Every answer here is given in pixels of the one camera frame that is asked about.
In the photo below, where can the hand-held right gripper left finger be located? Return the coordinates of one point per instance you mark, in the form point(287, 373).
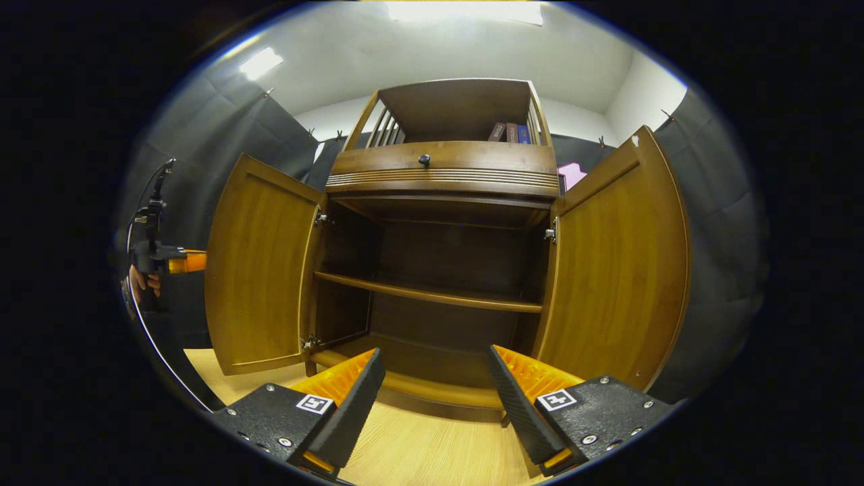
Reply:
point(354, 418)

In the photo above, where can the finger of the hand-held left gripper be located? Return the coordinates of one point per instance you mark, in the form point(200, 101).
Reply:
point(189, 261)

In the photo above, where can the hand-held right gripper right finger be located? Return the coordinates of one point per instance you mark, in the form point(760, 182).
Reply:
point(520, 412)

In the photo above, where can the wooden shoe cabinet door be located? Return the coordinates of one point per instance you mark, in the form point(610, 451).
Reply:
point(263, 270)
point(614, 270)

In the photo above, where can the wooden double-door shoe cabinet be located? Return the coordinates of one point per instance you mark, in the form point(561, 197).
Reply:
point(439, 182)

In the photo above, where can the silver door hinge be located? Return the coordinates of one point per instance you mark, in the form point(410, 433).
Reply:
point(321, 217)
point(551, 234)
point(309, 343)

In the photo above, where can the wooden inner cabinet shelf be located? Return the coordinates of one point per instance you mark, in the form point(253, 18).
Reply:
point(432, 293)

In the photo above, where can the wooden cabinet drawer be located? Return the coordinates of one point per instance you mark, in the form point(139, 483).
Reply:
point(472, 165)

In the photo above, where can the small ceiling light panel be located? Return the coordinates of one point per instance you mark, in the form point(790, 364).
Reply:
point(261, 63)

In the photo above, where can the black backdrop cloth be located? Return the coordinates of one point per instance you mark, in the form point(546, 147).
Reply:
point(715, 223)

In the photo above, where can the blue book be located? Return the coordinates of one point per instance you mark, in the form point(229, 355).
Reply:
point(524, 133)

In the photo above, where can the dark brown book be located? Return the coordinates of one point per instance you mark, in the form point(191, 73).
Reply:
point(497, 132)

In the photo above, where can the large ceiling light panel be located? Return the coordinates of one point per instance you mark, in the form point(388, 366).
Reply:
point(466, 12)

